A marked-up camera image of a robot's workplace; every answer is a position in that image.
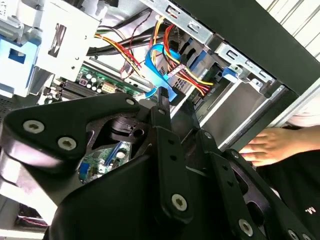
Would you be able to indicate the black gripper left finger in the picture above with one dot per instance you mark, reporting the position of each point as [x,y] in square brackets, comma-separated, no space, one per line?
[50,132]

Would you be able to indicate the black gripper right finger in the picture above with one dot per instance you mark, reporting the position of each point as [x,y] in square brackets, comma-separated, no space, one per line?
[225,175]

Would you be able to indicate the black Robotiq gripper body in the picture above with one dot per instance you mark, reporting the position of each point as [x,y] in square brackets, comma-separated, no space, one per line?
[112,207]

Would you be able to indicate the bare person's hand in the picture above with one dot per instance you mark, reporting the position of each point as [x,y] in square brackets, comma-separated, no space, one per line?
[275,147]

